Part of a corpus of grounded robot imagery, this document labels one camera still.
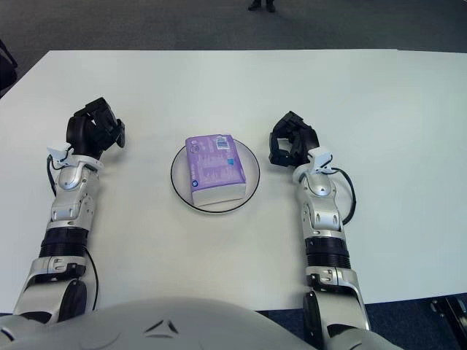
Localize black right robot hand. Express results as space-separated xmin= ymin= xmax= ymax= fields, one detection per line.
xmin=269 ymin=111 xmax=320 ymax=168

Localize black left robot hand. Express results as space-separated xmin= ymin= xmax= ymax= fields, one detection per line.
xmin=65 ymin=97 xmax=127 ymax=161

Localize purple tissue paper pack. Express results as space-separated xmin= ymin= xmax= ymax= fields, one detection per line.
xmin=185 ymin=133 xmax=247 ymax=206

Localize white plate black rim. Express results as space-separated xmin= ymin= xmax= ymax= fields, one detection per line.
xmin=170 ymin=140 xmax=262 ymax=216

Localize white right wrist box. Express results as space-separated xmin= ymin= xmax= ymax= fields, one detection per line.
xmin=309 ymin=147 xmax=335 ymax=175

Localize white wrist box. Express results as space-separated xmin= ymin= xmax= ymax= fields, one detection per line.
xmin=46 ymin=144 xmax=74 ymax=171
xmin=309 ymin=147 xmax=335 ymax=175

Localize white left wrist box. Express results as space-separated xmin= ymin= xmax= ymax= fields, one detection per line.
xmin=46 ymin=144 xmax=74 ymax=171

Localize black office chair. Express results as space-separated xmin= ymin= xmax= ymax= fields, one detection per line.
xmin=0 ymin=38 xmax=18 ymax=98

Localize dark shoes of person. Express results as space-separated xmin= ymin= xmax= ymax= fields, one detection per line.
xmin=247 ymin=0 xmax=277 ymax=13

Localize grey robot torso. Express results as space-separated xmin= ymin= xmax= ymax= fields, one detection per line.
xmin=0 ymin=297 xmax=402 ymax=350

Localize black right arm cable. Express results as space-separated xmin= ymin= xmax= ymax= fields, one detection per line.
xmin=331 ymin=167 xmax=357 ymax=223

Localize black table leg frame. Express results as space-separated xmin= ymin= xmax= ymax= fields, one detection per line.
xmin=430 ymin=294 xmax=467 ymax=338

